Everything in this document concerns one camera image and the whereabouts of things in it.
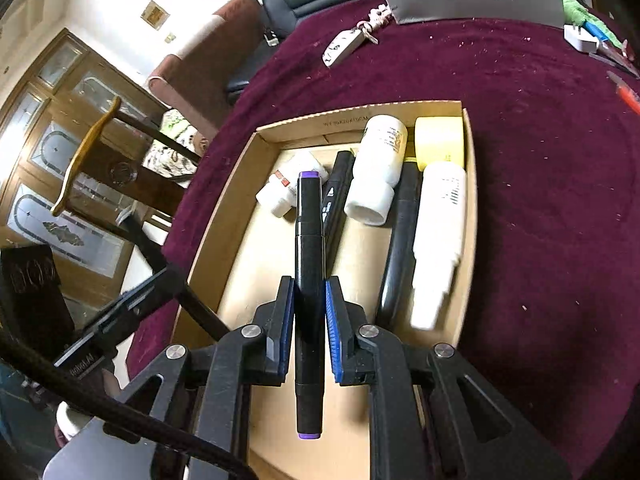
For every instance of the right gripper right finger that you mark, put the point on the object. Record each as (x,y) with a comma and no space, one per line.
(366,355)

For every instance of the wooden yellow chair back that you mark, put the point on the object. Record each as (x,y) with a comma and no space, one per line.
(74,169)

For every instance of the clear tube red contents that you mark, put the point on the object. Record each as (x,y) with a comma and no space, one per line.
(625,92)

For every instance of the wooden glass cabinet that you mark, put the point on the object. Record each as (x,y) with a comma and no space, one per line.
(64,90)

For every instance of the white small box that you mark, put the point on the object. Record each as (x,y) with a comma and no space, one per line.
(580,39)

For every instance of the brown padded chair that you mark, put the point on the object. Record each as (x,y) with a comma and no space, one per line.
(193,79)

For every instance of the black marker in tray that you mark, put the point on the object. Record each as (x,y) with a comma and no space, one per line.
(400,261)

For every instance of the yellow sponge block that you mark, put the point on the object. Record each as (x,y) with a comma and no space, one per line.
(439,139)

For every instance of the white bottle green label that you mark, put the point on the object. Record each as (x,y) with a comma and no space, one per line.
(376,170)

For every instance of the green cloth item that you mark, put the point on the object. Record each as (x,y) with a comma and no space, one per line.
(576,14)

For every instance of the white bottle red label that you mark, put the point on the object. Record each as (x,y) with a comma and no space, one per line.
(279,194)

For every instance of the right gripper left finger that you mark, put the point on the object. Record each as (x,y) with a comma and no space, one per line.
(256,354)

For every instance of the white tall bottle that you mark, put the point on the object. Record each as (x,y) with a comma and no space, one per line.
(437,246)

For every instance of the maroon bed blanket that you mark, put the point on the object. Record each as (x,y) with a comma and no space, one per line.
(553,318)

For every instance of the white patterned key case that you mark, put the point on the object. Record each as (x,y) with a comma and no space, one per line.
(346,42)

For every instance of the cardboard tray box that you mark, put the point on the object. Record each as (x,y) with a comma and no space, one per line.
(245,250)

